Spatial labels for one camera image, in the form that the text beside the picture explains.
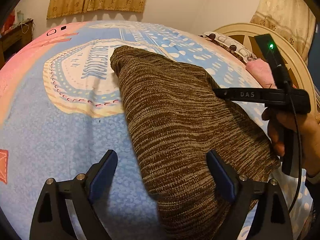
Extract brown knitted sweater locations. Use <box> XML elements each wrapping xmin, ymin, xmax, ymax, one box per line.
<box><xmin>110</xmin><ymin>46</ymin><xmax>280</xmax><ymax>239</ymax></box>

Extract right hand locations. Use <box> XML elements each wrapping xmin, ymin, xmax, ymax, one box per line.
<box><xmin>261</xmin><ymin>108</ymin><xmax>320</xmax><ymax>178</ymax></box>

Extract cream round wooden headboard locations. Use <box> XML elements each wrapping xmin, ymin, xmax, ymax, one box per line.
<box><xmin>215</xmin><ymin>23</ymin><xmax>317</xmax><ymax>116</ymax></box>

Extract pink floral pillow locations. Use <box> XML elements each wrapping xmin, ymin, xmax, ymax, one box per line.
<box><xmin>246</xmin><ymin>59</ymin><xmax>277</xmax><ymax>89</ymax></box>

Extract colourful patterned bed sheet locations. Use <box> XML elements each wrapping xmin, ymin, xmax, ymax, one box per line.
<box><xmin>0</xmin><ymin>20</ymin><xmax>313</xmax><ymax>240</ymax></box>

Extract beige side curtain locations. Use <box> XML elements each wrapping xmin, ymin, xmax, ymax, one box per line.
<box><xmin>251</xmin><ymin>0</ymin><xmax>316</xmax><ymax>63</ymax></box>

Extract dark wooden desk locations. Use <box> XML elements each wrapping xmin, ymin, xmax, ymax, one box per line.
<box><xmin>1</xmin><ymin>18</ymin><xmax>34</xmax><ymax>68</ymax></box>

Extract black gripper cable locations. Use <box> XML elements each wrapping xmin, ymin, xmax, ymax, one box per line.
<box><xmin>287</xmin><ymin>80</ymin><xmax>303</xmax><ymax>214</ymax></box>

